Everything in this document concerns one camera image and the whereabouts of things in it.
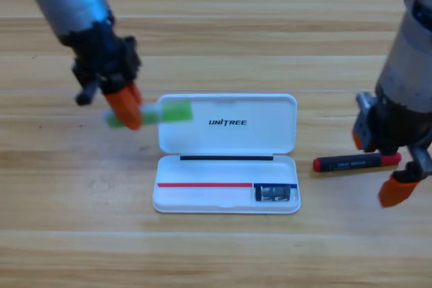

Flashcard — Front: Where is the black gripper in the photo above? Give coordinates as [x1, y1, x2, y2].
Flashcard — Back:
[60, 18, 143, 131]
[352, 91, 432, 208]

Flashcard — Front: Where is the red and black marker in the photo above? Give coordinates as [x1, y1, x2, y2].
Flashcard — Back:
[312, 151, 402, 173]

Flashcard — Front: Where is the green highlighter pen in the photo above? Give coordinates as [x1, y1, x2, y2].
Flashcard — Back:
[103, 98, 194, 129]

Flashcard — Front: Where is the small black sharpener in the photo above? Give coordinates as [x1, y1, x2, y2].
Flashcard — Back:
[255, 183, 292, 202]

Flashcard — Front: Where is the white Unitree pencil case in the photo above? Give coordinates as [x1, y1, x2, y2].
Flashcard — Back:
[152, 93, 301, 214]

